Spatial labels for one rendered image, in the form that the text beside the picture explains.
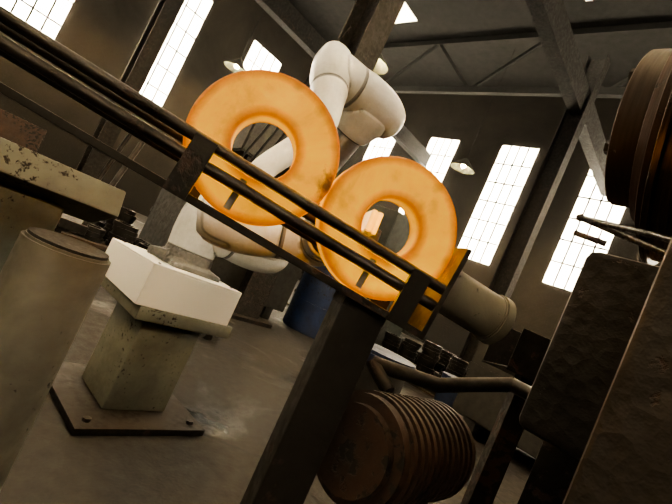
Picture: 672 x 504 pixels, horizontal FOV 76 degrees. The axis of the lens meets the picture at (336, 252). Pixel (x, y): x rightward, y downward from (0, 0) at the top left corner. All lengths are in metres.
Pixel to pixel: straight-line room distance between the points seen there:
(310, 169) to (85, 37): 12.14
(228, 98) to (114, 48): 12.24
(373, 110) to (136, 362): 0.99
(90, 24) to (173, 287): 11.50
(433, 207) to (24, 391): 0.59
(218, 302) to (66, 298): 0.74
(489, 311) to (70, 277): 0.54
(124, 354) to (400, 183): 1.10
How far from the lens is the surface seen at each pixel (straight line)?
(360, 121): 1.28
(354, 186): 0.45
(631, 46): 11.80
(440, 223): 0.48
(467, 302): 0.49
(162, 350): 1.44
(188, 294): 1.32
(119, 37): 12.75
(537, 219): 8.11
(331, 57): 1.23
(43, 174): 0.81
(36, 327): 0.71
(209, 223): 0.83
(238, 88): 0.46
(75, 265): 0.68
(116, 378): 1.43
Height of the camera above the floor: 0.63
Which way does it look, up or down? 3 degrees up
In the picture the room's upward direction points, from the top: 25 degrees clockwise
